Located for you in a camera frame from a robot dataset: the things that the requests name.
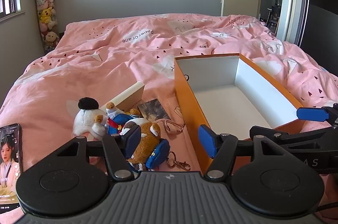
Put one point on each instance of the orange cardboard box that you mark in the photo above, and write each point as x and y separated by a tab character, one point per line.
237	97

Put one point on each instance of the long white box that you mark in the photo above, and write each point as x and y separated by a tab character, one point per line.
129	97

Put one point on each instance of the pink printed blanket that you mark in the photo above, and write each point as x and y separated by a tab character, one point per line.
105	68

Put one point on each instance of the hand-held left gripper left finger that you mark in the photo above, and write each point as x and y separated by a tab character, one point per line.
132	142

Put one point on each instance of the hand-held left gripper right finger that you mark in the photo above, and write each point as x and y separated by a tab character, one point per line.
207	140

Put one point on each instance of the smartphone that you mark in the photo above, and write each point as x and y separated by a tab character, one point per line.
10	160

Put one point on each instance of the white plush toy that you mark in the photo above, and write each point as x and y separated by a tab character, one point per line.
84	118

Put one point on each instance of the dark printed card box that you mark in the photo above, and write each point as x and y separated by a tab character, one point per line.
153	109

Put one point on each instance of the duck plush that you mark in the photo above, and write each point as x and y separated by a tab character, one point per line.
118	119

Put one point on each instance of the clear tube of plush toys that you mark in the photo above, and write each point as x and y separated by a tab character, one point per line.
46	15

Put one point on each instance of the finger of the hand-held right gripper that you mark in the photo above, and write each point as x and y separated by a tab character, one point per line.
310	113
290	138

